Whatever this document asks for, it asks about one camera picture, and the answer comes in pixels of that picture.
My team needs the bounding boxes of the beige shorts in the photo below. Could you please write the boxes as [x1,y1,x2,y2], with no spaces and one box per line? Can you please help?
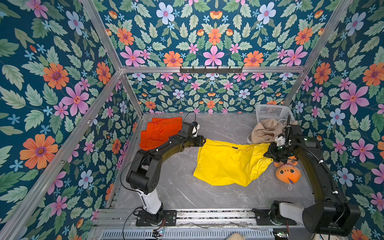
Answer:
[247,119,287,144]

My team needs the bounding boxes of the orange shorts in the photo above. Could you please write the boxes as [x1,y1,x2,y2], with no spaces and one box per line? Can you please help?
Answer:
[139,117,183,151]

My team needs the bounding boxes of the yellow shorts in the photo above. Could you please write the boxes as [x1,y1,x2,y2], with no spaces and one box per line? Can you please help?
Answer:
[194,139,273,187]

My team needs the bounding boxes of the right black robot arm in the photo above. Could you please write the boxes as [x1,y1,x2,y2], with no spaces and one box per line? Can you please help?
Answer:
[264,119,361,237]

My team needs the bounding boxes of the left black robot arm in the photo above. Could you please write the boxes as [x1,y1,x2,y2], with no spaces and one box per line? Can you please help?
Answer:
[126,121,206,225]

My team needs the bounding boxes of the orange plush toy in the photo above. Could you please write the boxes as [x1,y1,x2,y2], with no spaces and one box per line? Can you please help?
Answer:
[274,156,302,190]

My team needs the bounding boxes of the white plastic laundry basket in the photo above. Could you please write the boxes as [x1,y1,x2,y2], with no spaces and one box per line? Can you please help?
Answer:
[255,104,295,122]

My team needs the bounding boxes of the beige rounded object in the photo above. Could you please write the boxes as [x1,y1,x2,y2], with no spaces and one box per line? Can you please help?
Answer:
[226,233,246,240]

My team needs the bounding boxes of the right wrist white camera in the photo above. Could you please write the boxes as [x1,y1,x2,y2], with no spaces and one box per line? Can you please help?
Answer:
[275,134,286,147]

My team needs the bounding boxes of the wrist white camera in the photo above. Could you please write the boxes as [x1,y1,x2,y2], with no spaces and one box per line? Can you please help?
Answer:
[192,122,200,137]
[275,134,286,147]

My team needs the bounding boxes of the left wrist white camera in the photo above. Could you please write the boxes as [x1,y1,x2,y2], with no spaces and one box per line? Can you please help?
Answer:
[192,122,200,137]

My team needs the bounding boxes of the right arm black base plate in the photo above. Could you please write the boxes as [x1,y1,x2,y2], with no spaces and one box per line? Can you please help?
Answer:
[252,209,298,226]

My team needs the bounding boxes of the black wall hook rail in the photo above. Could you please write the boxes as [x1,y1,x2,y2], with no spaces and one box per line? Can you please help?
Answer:
[179,67,243,75]

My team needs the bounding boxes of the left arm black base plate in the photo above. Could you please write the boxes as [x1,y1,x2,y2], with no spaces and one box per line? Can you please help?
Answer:
[136,210,178,227]

